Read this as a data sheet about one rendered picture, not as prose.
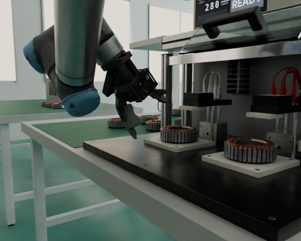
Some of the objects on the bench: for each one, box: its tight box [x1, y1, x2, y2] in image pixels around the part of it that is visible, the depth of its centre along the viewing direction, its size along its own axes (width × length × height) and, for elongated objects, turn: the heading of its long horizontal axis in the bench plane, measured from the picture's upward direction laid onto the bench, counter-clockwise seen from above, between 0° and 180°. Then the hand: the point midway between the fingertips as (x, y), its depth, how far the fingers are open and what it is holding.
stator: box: [160, 125, 198, 143], centre depth 82 cm, size 11×11×4 cm
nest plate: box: [144, 137, 215, 153], centre depth 82 cm, size 15×15×1 cm
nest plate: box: [202, 151, 300, 178], centre depth 63 cm, size 15×15×1 cm
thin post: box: [291, 119, 298, 159], centre depth 61 cm, size 2×2×10 cm
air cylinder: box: [266, 131, 301, 158], centre depth 71 cm, size 5×8×6 cm
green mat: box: [31, 114, 181, 148], centre depth 138 cm, size 94×61×1 cm
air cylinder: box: [199, 121, 227, 142], centre depth 90 cm, size 5×8×6 cm
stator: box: [224, 137, 278, 164], centre depth 62 cm, size 11×11×4 cm
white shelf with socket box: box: [129, 35, 180, 111], centre depth 176 cm, size 35×37×46 cm
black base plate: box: [83, 129, 301, 241], centre depth 74 cm, size 47×64×2 cm
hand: (150, 120), depth 77 cm, fingers open, 14 cm apart
